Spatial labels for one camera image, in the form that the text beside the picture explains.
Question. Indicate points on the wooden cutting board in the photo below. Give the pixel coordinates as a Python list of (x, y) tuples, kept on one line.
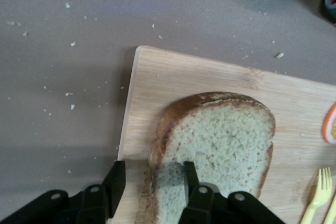
[(197, 74)]

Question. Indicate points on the yellow plastic knife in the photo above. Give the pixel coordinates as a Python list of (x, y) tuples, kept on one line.
[(332, 213)]

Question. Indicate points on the yellow plastic fork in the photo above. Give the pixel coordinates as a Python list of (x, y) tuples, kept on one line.
[(321, 195)]

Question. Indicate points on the plain bread slice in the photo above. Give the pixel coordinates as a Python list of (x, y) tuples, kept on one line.
[(223, 134)]

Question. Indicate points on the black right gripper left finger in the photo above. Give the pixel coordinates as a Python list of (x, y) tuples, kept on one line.
[(115, 182)]

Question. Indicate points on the orange slice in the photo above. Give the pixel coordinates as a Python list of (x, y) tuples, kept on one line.
[(332, 127)]

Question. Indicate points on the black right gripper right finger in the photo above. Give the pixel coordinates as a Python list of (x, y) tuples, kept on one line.
[(193, 179)]

